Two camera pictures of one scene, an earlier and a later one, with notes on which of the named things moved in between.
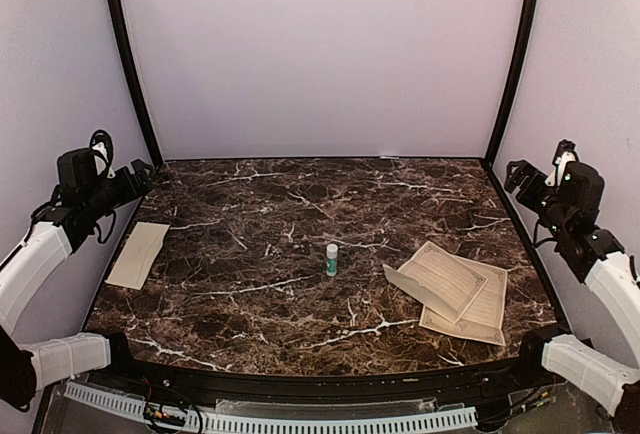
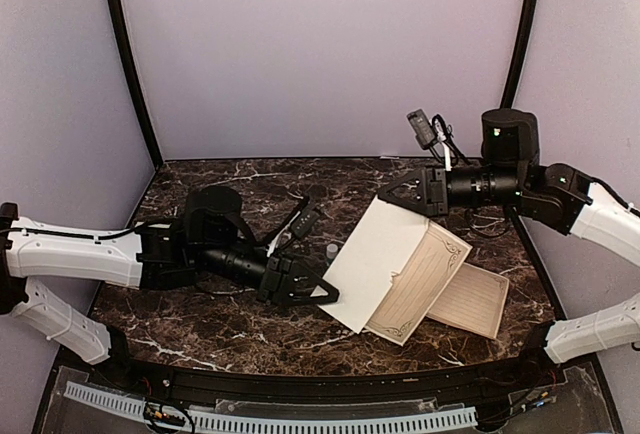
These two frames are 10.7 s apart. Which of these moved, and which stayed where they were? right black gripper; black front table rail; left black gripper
Moved: left black gripper; right black gripper
Stayed: black front table rail
